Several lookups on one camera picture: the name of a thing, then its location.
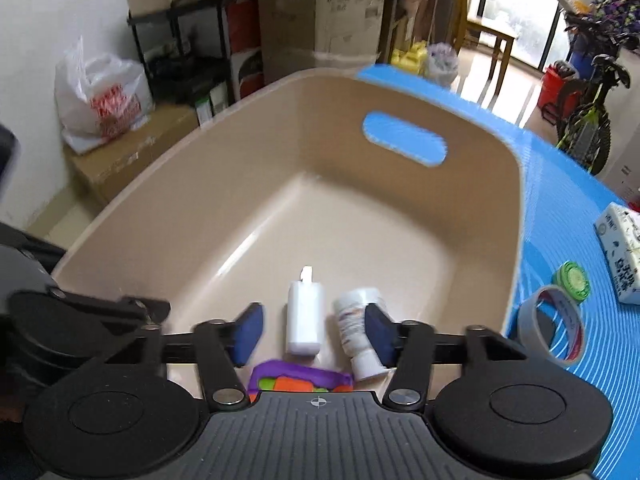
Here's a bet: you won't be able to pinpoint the purple orange toy knife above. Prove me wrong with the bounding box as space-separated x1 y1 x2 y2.
247 360 354 402

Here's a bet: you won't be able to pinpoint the white medicine bottle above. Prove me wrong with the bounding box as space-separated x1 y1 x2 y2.
332 287 388 382

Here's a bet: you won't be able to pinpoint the white charger plug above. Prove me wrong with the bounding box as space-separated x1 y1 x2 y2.
285 266 326 359

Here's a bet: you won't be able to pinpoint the beige plastic storage bin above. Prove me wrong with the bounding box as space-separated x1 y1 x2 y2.
54 70 523 365

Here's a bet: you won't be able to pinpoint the clear tape roll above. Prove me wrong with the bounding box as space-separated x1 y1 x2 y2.
516 285 586 367

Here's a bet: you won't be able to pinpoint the blue silicone mat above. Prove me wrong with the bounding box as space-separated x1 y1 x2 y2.
358 65 639 479

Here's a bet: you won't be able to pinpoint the brown cardboard box on floor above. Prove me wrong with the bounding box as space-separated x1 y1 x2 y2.
65 104 198 206

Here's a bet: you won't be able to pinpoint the green round small lid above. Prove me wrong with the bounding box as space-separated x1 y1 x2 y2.
552 261 590 304

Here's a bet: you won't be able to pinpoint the white tissue pack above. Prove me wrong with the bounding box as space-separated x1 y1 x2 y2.
594 203 640 306

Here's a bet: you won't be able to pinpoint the white red plastic bag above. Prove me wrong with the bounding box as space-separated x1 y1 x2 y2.
54 39 154 155

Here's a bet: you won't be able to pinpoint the green black bicycle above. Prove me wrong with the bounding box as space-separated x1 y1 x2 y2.
549 54 633 176

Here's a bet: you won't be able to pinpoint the yellow bags on floor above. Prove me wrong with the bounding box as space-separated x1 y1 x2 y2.
390 41 428 75

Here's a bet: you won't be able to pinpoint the red bucket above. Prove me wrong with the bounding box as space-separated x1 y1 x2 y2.
537 61 580 125

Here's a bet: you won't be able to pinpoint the black metal shelf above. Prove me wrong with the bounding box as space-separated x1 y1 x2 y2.
127 0 236 107

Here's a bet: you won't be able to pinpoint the wooden stool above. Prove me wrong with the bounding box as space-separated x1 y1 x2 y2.
465 18 518 96

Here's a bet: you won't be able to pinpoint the large stacked cardboard box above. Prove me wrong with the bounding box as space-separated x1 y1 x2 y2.
258 0 384 84

